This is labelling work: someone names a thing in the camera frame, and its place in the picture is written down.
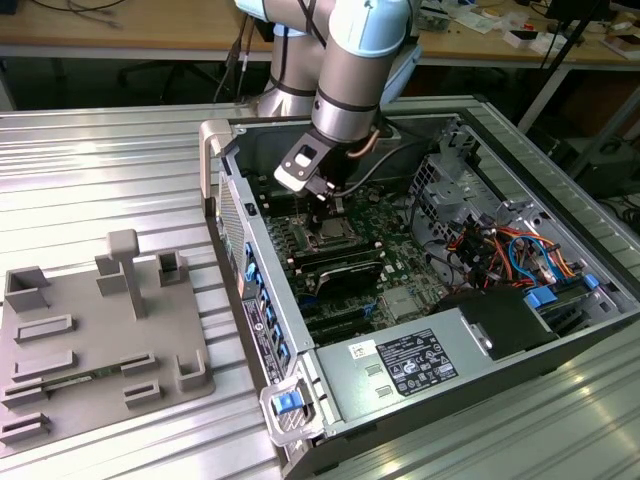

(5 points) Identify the black plastic shroud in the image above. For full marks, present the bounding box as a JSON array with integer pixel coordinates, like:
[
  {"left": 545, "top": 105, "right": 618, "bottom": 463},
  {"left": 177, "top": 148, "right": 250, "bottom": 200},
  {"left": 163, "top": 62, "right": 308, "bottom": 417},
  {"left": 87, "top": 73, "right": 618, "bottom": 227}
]
[{"left": 432, "top": 287, "right": 561, "bottom": 362}]

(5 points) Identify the metal socket cover frame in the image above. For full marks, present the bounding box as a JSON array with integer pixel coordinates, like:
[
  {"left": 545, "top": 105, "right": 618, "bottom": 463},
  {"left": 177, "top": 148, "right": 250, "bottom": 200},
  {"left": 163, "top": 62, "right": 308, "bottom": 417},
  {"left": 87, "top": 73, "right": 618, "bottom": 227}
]
[{"left": 299, "top": 214, "right": 371, "bottom": 249}]

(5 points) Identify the green RAM stick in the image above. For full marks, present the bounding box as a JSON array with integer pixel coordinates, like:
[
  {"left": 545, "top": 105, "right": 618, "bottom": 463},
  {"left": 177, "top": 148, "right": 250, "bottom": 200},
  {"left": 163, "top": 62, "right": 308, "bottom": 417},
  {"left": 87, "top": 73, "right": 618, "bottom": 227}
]
[{"left": 42, "top": 366, "right": 124, "bottom": 390}]

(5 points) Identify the black hanging cable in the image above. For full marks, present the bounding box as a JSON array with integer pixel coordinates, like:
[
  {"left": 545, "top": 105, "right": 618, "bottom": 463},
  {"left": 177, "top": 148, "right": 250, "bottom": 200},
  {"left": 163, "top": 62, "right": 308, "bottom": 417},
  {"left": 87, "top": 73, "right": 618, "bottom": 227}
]
[{"left": 213, "top": 14, "right": 254, "bottom": 104}]

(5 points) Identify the coloured power wire bundle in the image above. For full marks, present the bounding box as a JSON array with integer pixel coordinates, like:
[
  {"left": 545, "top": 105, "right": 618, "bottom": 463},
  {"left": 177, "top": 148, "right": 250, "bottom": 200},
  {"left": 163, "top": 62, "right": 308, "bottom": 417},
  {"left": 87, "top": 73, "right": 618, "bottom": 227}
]
[{"left": 444, "top": 222, "right": 581, "bottom": 291}]

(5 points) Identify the wooden desk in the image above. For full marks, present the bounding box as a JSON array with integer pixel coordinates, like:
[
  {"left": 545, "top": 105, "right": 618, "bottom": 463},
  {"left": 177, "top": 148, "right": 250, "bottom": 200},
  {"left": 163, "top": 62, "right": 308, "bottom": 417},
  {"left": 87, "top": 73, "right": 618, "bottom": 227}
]
[{"left": 0, "top": 0, "right": 640, "bottom": 69}]

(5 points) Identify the blue data cable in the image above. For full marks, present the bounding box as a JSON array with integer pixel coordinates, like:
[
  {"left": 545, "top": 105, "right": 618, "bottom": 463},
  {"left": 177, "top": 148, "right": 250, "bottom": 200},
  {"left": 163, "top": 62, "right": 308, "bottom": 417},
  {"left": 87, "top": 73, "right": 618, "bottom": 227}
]
[{"left": 508, "top": 233, "right": 559, "bottom": 289}]

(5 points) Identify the grey power supply unit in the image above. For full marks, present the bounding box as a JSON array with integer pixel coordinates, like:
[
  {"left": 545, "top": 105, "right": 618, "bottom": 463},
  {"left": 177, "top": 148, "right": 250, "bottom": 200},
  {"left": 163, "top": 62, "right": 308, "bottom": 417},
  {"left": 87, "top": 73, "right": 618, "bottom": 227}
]
[{"left": 314, "top": 307, "right": 469, "bottom": 426}]

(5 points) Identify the silver-topped CPU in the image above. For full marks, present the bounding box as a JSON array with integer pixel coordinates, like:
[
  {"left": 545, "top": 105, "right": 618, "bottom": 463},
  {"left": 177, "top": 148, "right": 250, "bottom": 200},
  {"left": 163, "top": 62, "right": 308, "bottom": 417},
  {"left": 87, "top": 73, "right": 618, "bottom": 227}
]
[{"left": 318, "top": 217, "right": 352, "bottom": 242}]

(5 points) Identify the black expansion slot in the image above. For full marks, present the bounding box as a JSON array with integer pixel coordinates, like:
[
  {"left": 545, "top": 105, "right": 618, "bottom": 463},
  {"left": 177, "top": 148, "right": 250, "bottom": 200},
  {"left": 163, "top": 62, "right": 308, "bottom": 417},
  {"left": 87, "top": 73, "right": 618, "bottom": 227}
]
[
  {"left": 307, "top": 319, "right": 376, "bottom": 345},
  {"left": 305, "top": 307, "right": 374, "bottom": 329}
]

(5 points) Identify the black graphics card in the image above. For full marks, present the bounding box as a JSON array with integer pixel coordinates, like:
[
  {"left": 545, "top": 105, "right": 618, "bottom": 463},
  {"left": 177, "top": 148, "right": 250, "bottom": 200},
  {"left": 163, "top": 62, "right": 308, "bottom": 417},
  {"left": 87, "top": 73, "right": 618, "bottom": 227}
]
[{"left": 314, "top": 257, "right": 384, "bottom": 304}]

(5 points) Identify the dark gripper cable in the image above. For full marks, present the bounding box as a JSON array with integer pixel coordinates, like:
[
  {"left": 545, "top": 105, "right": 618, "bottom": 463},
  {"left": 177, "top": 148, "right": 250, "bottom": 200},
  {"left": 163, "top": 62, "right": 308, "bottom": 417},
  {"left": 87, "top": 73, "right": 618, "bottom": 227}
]
[{"left": 333, "top": 139, "right": 434, "bottom": 197}]

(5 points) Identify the black office chair base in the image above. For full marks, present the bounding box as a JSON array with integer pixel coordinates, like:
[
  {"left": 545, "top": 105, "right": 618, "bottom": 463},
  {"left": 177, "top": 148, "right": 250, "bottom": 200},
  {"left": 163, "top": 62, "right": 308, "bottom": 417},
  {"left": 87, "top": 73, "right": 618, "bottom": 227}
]
[{"left": 117, "top": 54, "right": 224, "bottom": 101}]

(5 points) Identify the silver chipset heatsink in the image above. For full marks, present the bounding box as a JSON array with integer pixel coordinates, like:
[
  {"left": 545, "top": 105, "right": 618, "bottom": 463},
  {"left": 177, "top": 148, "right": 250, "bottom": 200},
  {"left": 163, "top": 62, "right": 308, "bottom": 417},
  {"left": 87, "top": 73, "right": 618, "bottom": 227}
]
[{"left": 383, "top": 288, "right": 417, "bottom": 322}]

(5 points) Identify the CPU socket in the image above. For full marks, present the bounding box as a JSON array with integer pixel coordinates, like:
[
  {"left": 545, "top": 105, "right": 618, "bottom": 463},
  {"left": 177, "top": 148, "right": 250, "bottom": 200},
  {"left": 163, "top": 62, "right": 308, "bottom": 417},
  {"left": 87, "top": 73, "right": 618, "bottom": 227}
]
[{"left": 294, "top": 212, "right": 374, "bottom": 251}]

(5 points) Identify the green motherboard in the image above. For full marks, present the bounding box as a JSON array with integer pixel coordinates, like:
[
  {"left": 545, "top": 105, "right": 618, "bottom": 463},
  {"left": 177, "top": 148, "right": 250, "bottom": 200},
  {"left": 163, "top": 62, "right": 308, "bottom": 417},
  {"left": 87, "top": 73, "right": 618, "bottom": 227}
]
[{"left": 247, "top": 164, "right": 451, "bottom": 346}]

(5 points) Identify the blue disk carrier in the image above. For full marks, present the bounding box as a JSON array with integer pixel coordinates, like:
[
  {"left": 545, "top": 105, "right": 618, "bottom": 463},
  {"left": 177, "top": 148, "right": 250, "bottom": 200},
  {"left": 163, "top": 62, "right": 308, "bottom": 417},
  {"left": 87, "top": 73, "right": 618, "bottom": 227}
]
[{"left": 524, "top": 287, "right": 560, "bottom": 314}]

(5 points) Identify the grey metal PC case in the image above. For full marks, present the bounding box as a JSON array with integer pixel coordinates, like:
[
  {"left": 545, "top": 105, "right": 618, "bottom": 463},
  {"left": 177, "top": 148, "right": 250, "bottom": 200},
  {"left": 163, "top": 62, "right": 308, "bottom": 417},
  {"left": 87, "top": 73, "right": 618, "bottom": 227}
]
[{"left": 198, "top": 107, "right": 640, "bottom": 476}]

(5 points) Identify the metal drive cage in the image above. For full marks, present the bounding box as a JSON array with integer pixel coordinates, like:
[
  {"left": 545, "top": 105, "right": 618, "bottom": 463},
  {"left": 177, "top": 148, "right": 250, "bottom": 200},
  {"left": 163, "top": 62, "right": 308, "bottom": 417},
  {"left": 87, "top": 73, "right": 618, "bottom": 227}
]
[{"left": 407, "top": 117, "right": 506, "bottom": 241}]

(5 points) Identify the brown curved hose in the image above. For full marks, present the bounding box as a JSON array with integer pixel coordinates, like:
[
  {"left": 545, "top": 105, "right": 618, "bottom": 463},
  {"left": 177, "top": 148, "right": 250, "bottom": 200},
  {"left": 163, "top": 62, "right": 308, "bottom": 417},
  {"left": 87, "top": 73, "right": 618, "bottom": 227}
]
[{"left": 348, "top": 124, "right": 380, "bottom": 160}]

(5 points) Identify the grey parts rack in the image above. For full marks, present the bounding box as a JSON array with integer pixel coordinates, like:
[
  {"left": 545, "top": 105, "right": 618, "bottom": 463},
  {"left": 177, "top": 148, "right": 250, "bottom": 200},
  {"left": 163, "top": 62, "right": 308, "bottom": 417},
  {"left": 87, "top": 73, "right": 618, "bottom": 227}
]
[{"left": 0, "top": 228, "right": 217, "bottom": 454}]

